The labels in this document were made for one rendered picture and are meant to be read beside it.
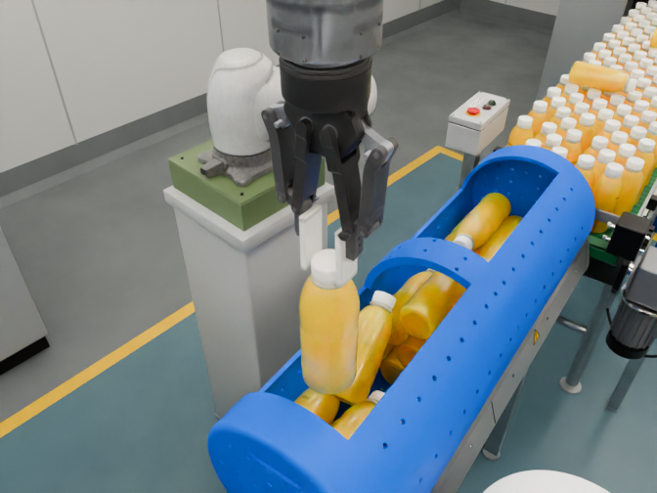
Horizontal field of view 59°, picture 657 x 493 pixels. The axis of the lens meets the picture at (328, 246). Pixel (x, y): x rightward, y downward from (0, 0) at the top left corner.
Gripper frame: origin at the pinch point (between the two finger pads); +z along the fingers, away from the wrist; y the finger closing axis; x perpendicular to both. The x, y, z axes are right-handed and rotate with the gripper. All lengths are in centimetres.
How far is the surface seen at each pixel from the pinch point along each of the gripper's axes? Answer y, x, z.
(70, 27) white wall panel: -273, 135, 69
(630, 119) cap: 7, 133, 40
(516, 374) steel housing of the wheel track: 13, 48, 61
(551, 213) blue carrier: 9, 58, 27
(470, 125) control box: -27, 103, 39
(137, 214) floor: -207, 104, 147
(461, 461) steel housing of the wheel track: 13, 22, 59
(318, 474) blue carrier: 5.6, -10.1, 24.1
